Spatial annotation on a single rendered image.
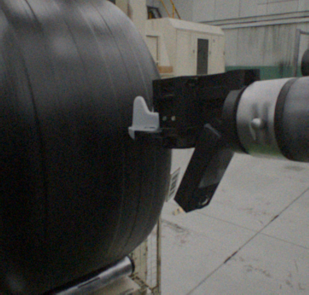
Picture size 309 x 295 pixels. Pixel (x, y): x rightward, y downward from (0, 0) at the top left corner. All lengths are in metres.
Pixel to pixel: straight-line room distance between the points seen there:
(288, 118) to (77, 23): 0.36
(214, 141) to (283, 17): 11.83
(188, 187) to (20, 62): 0.26
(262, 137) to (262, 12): 12.17
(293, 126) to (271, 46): 11.90
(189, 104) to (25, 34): 0.25
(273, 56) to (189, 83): 11.78
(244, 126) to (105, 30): 0.32
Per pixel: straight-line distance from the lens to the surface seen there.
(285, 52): 12.00
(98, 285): 0.74
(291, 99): 0.29
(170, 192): 0.61
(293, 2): 12.12
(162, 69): 5.59
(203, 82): 0.37
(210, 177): 0.38
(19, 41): 0.48
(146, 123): 0.43
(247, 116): 0.31
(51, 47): 0.48
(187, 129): 0.36
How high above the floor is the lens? 1.33
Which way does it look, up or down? 12 degrees down
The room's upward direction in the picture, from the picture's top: straight up
